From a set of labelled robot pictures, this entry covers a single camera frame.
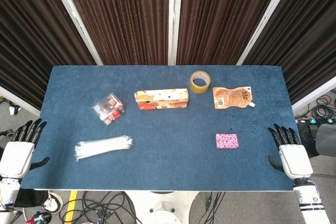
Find orange egg roll box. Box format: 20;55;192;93
134;89;190;111

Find white plastic straw bundle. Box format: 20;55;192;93
74;135;133;162

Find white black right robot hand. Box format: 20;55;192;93
267;123;314;180

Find white partition post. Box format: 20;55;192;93
46;0;103;66
235;0;299;66
167;0;184;66

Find black cable tangle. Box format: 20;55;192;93
59;191;139;224

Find brown pleated curtain panel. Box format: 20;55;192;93
241;0;336;104
60;0;170;66
176;0;286;66
0;0;97;111

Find yellow packing tape roll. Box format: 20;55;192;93
190;70;212;94

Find clear coffee capsule box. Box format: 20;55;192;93
91;92;126;126

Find white table pedestal base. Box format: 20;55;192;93
123;191;200;224

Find yellow floor tape strip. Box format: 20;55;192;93
64;191;79;224

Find red white patterned packet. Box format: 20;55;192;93
215;133;239;150

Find white partition rail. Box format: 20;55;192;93
0;86;42;116
291;76;336;112

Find grey trouser leg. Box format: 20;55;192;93
316;123;336;158

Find black foot pedal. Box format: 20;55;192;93
304;125;320;141

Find black trouser leg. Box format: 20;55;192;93
14;189;49;209

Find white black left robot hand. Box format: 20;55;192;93
0;118;50;180

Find white black sneaker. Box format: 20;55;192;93
41;191;64;214

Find black cable with inline switch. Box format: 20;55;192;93
198;191;237;224

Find orange spout pouch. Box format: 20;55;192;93
212;86;256;110

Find coiled black cables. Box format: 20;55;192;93
312;94;336;120

